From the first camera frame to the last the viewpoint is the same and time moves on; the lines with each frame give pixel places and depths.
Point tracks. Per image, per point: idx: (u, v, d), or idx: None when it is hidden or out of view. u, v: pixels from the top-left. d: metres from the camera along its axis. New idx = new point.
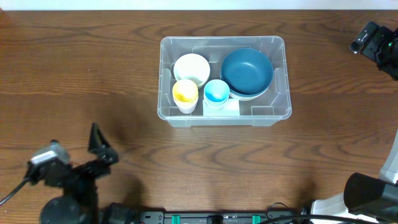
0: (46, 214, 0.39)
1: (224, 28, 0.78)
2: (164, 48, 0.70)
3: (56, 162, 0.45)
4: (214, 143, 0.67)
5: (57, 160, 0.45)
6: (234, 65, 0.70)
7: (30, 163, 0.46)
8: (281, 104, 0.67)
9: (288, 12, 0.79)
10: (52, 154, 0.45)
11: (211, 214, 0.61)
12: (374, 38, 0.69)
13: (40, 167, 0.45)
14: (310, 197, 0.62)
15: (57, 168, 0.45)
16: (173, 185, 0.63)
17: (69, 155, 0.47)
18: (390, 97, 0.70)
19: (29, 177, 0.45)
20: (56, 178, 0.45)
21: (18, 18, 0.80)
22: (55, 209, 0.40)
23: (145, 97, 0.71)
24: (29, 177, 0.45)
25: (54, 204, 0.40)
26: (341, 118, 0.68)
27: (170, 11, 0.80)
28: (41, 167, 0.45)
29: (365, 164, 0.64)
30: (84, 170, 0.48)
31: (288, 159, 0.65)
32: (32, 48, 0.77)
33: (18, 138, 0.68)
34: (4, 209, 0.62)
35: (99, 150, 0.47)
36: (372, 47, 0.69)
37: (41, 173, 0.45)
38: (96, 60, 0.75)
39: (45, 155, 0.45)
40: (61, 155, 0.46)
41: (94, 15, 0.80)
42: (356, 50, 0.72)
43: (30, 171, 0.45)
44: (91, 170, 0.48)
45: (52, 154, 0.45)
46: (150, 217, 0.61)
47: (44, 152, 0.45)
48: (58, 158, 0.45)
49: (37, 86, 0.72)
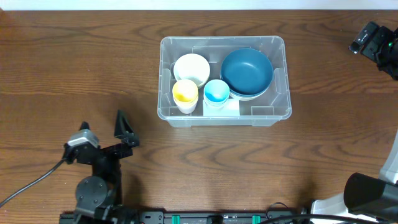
0: (81, 190, 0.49)
1: (224, 28, 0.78)
2: (164, 48, 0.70)
3: (88, 145, 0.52)
4: (214, 143, 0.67)
5: (89, 143, 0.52)
6: (234, 65, 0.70)
7: (66, 145, 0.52)
8: (281, 104, 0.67)
9: (288, 12, 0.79)
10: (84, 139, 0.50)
11: (211, 214, 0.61)
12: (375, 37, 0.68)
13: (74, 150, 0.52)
14: (310, 197, 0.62)
15: (89, 150, 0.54)
16: (173, 185, 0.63)
17: (97, 139, 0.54)
18: (390, 97, 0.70)
19: (64, 157, 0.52)
20: (89, 157, 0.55)
21: (18, 18, 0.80)
22: (87, 185, 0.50)
23: (145, 97, 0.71)
24: (65, 158, 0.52)
25: (86, 183, 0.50)
26: (341, 118, 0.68)
27: (170, 11, 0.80)
28: (76, 150, 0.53)
29: (365, 164, 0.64)
30: (111, 151, 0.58)
31: (288, 159, 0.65)
32: (32, 48, 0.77)
33: (18, 138, 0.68)
34: (4, 209, 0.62)
35: (124, 135, 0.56)
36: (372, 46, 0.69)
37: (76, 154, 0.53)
38: (96, 60, 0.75)
39: (79, 139, 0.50)
40: (92, 140, 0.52)
41: (94, 15, 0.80)
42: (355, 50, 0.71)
43: (66, 152, 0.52)
44: (117, 152, 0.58)
45: (85, 137, 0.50)
46: (150, 217, 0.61)
47: (78, 137, 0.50)
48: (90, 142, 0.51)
49: (37, 86, 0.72)
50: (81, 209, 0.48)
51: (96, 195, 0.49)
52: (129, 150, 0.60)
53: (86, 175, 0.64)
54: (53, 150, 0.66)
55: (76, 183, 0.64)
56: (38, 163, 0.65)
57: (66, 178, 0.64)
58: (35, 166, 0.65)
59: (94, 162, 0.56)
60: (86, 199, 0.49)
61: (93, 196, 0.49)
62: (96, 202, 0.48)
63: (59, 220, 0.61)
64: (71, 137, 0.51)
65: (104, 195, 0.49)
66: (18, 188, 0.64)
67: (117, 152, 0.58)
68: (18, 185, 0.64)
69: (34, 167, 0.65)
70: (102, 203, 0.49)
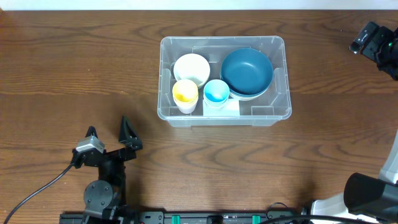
0: (88, 193, 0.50)
1: (224, 28, 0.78)
2: (163, 48, 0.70)
3: (94, 152, 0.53)
4: (214, 143, 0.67)
5: (95, 149, 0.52)
6: (234, 65, 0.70)
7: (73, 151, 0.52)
8: (281, 104, 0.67)
9: (288, 13, 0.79)
10: (91, 145, 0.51)
11: (211, 214, 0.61)
12: (375, 38, 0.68)
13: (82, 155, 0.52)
14: (310, 197, 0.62)
15: (96, 155, 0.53)
16: (173, 185, 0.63)
17: (104, 144, 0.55)
18: (390, 97, 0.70)
19: (73, 162, 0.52)
20: (95, 161, 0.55)
21: (18, 18, 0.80)
22: (94, 190, 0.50)
23: (145, 97, 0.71)
24: (73, 163, 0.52)
25: (92, 186, 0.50)
26: (341, 118, 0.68)
27: (170, 11, 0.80)
28: (84, 155, 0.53)
29: (365, 164, 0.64)
30: (115, 156, 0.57)
31: (288, 159, 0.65)
32: (31, 48, 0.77)
33: (18, 138, 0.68)
34: (4, 209, 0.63)
35: (127, 141, 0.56)
36: (372, 46, 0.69)
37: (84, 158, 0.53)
38: (96, 60, 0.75)
39: (86, 145, 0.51)
40: (99, 145, 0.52)
41: (94, 15, 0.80)
42: (355, 50, 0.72)
43: (74, 157, 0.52)
44: (122, 157, 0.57)
45: (92, 144, 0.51)
46: (150, 217, 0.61)
47: (85, 142, 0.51)
48: (96, 149, 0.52)
49: (37, 86, 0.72)
50: (90, 211, 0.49)
51: (103, 197, 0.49)
52: (134, 154, 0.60)
53: (86, 175, 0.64)
54: (53, 150, 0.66)
55: (76, 183, 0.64)
56: (38, 163, 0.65)
57: (66, 179, 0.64)
58: (35, 166, 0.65)
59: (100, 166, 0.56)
60: (94, 202, 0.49)
61: (101, 199, 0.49)
62: (102, 204, 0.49)
63: (59, 220, 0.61)
64: (78, 142, 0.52)
65: (111, 196, 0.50)
66: (18, 188, 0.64)
67: (122, 157, 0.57)
68: (18, 185, 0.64)
69: (34, 167, 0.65)
70: (109, 205, 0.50)
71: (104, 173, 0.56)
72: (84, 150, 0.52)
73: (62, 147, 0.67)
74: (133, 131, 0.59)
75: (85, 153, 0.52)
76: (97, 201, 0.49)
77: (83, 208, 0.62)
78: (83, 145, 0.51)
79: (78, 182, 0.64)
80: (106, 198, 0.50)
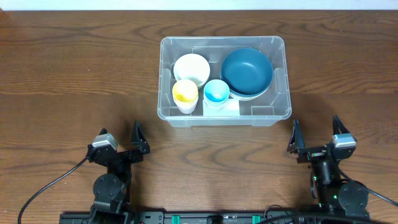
0: (97, 186, 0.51)
1: (224, 28, 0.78)
2: (163, 48, 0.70)
3: (109, 148, 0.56)
4: (213, 143, 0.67)
5: (110, 145, 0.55)
6: (234, 66, 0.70)
7: (89, 146, 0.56)
8: (281, 104, 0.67)
9: (288, 12, 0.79)
10: (107, 142, 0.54)
11: (211, 214, 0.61)
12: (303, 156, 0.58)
13: (96, 150, 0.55)
14: (310, 196, 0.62)
15: (109, 153, 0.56)
16: (173, 185, 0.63)
17: (117, 144, 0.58)
18: (390, 97, 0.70)
19: (87, 156, 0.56)
20: (106, 159, 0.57)
21: (18, 18, 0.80)
22: (103, 183, 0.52)
23: (145, 98, 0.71)
24: (87, 157, 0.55)
25: (101, 179, 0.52)
26: (341, 118, 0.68)
27: (170, 11, 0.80)
28: (98, 150, 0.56)
29: (366, 165, 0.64)
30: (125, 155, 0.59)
31: (288, 159, 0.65)
32: (32, 48, 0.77)
33: (18, 139, 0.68)
34: (4, 209, 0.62)
35: (138, 143, 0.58)
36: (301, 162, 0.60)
37: (97, 155, 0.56)
38: (96, 60, 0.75)
39: (102, 142, 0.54)
40: (114, 143, 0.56)
41: (94, 16, 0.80)
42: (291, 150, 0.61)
43: (89, 152, 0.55)
44: (131, 157, 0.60)
45: (107, 140, 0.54)
46: (150, 217, 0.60)
47: (101, 139, 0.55)
48: (111, 145, 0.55)
49: (36, 87, 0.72)
50: (99, 202, 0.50)
51: (112, 189, 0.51)
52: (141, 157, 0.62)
53: (86, 175, 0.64)
54: (53, 150, 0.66)
55: (76, 182, 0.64)
56: (38, 163, 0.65)
57: (66, 179, 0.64)
58: (35, 166, 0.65)
59: (109, 165, 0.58)
60: (104, 193, 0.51)
61: (109, 191, 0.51)
62: (111, 196, 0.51)
63: (59, 220, 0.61)
64: (96, 139, 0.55)
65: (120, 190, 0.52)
66: (17, 188, 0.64)
67: (131, 157, 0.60)
68: (18, 185, 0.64)
69: (34, 167, 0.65)
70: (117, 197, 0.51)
71: (113, 171, 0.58)
72: (98, 147, 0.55)
73: (62, 147, 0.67)
74: (142, 134, 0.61)
75: (99, 149, 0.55)
76: (107, 193, 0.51)
77: (82, 208, 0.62)
78: (99, 141, 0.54)
79: (78, 182, 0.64)
80: (115, 190, 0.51)
